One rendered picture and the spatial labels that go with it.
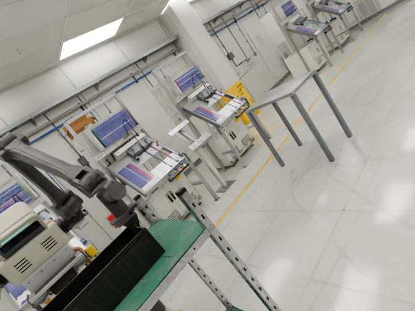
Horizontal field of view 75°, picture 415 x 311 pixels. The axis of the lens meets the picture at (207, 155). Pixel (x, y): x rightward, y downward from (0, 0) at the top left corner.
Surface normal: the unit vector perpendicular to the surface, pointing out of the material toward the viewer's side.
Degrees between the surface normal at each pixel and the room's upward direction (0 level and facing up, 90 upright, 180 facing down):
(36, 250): 98
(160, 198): 90
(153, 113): 90
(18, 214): 42
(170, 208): 90
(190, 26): 90
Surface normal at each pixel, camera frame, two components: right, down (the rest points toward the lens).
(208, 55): 0.55, -0.18
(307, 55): -0.61, 0.59
